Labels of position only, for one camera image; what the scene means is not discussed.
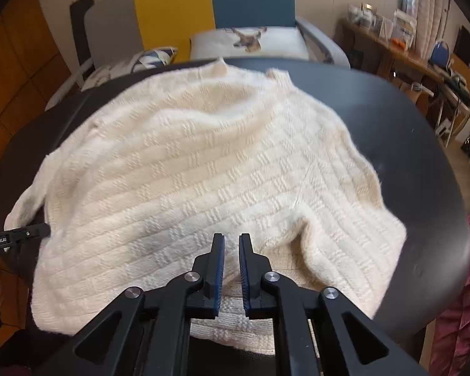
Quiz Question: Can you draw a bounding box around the pink quilted blanket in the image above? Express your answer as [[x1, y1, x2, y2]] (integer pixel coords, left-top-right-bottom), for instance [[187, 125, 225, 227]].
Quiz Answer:
[[430, 216, 470, 375]]

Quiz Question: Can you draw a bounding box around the cream knit sweater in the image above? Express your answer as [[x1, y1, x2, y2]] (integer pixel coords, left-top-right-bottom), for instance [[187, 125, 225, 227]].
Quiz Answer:
[[4, 61, 407, 355]]

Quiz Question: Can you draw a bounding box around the blue folding chair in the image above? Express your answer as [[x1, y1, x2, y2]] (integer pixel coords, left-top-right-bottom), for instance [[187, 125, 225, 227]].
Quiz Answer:
[[429, 40, 451, 69]]

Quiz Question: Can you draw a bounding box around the triangle pattern pillow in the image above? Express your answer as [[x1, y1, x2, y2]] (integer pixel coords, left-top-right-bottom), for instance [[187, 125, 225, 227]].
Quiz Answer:
[[81, 47, 178, 91]]

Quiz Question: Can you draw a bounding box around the white deer print pillow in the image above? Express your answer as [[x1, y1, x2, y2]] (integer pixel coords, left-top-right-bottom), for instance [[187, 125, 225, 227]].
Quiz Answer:
[[190, 26, 311, 60]]

